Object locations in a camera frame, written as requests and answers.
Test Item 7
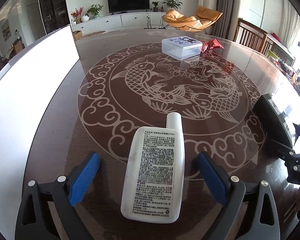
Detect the black cardboard box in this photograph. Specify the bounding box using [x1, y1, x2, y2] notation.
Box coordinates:
[253, 93, 295, 148]

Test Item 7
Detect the white lotion bottle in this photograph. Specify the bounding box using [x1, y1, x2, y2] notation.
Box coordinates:
[121, 112, 185, 224]

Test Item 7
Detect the white storage box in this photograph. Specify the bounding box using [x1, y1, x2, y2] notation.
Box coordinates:
[0, 26, 79, 239]

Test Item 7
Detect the wooden dining chair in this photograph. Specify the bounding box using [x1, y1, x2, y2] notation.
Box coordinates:
[233, 17, 296, 66]

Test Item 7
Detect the red packet right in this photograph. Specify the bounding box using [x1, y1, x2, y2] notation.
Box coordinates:
[207, 38, 224, 50]

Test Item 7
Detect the red packet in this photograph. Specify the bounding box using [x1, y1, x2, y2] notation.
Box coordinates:
[207, 38, 224, 50]
[201, 41, 209, 53]

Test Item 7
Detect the red packet left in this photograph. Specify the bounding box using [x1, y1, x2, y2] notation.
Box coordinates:
[201, 41, 209, 53]

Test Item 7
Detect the clear plastic container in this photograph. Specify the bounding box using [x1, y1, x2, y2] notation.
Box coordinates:
[161, 36, 203, 60]

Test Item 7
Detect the orange lounge chair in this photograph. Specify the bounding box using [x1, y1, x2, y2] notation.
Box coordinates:
[162, 6, 223, 33]

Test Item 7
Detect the grey curtain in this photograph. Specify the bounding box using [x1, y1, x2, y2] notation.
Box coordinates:
[213, 0, 240, 41]

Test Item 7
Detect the cardboard box on floor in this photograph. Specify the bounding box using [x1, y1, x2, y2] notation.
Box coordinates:
[72, 30, 83, 41]

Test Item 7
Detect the red flower vase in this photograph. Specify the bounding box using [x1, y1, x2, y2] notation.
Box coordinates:
[70, 7, 84, 24]

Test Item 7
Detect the green potted plant right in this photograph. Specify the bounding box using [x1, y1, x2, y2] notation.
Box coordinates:
[162, 0, 183, 9]

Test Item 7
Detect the green potted plant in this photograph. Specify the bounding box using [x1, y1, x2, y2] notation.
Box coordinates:
[87, 4, 103, 18]
[162, 0, 183, 9]

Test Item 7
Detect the green potted plant left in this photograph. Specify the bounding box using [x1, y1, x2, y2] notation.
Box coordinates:
[87, 4, 103, 18]

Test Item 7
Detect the dark display cabinet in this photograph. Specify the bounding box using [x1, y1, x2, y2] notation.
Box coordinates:
[38, 0, 70, 34]

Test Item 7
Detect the white tv cabinet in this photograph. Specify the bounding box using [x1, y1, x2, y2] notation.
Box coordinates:
[71, 12, 165, 35]

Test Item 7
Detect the small potted plant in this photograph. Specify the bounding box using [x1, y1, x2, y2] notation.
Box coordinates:
[152, 1, 159, 12]

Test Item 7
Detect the black television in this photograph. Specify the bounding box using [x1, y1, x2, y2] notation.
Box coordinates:
[107, 0, 150, 13]

